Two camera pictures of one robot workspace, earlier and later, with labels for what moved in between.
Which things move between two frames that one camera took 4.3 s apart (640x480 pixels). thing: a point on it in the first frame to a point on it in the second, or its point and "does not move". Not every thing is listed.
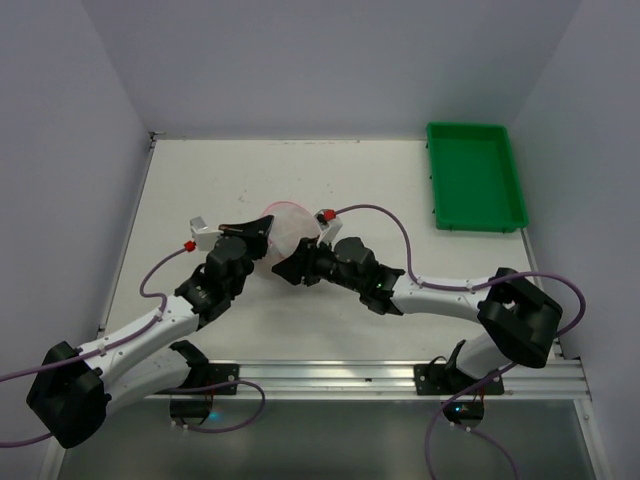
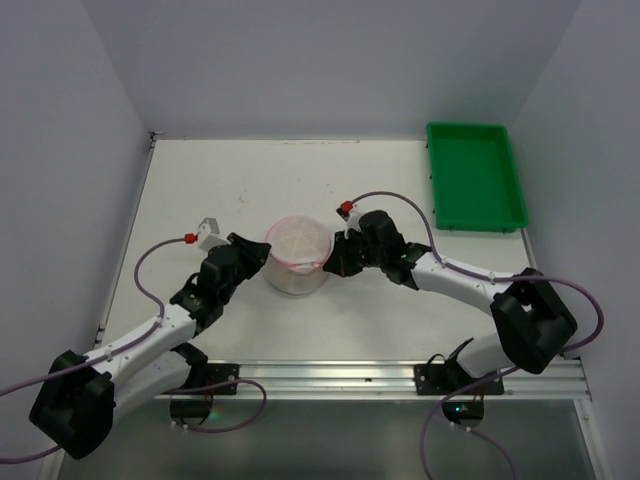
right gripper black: x=305 y=260 to x=347 y=253
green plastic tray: x=475 y=180 does not move
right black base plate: x=438 y=379 does not move
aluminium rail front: x=396 y=381 does not move
